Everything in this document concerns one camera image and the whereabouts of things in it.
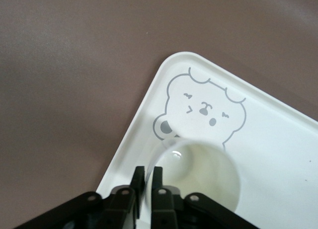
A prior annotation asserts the white IKEA cup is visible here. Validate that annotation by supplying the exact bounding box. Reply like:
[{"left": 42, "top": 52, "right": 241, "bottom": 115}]
[{"left": 145, "top": 138, "right": 241, "bottom": 212}]

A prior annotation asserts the cream bear print tray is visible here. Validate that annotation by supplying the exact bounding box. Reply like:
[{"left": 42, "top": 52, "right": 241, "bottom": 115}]
[{"left": 95, "top": 52, "right": 318, "bottom": 229}]

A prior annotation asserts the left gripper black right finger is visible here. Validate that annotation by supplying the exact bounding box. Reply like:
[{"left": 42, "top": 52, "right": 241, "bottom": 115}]
[{"left": 151, "top": 165, "right": 251, "bottom": 229}]

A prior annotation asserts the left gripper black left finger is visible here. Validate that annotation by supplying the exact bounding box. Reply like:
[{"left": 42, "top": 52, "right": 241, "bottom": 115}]
[{"left": 12, "top": 165, "right": 146, "bottom": 229}]

